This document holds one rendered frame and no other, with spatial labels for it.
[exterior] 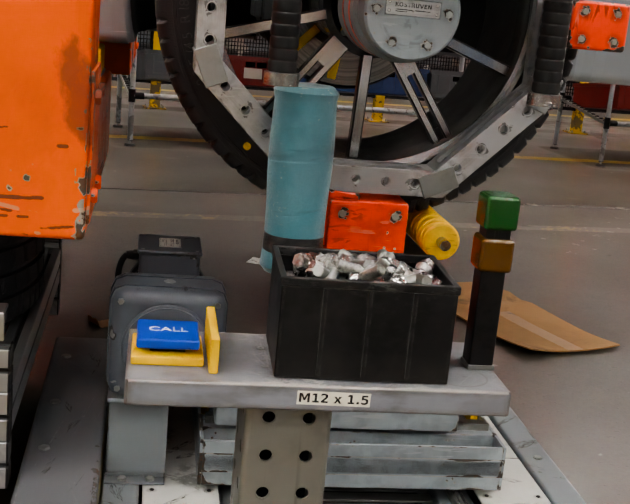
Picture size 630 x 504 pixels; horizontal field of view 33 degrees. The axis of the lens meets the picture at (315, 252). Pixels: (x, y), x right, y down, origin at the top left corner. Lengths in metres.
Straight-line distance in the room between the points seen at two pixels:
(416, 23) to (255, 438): 0.57
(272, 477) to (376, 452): 0.51
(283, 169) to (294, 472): 0.42
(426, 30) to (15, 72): 0.52
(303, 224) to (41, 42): 0.41
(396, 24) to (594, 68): 0.73
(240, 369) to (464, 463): 0.67
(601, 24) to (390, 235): 0.44
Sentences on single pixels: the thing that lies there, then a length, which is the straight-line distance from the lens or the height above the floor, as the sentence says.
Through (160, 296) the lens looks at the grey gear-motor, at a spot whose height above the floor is 0.40.
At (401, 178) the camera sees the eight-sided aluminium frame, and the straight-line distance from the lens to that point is 1.59.
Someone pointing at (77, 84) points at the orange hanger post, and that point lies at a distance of 1.39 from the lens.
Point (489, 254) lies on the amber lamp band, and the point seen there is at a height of 0.59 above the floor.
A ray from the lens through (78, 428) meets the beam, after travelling 1.82.
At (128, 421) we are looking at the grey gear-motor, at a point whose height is 0.18.
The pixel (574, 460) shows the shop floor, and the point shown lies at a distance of 2.23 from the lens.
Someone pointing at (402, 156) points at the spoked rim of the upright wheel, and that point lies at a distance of 1.68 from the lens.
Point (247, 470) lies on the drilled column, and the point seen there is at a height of 0.33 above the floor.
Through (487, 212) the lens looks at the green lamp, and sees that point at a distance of 1.22.
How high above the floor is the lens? 0.88
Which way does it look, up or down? 14 degrees down
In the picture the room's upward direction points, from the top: 5 degrees clockwise
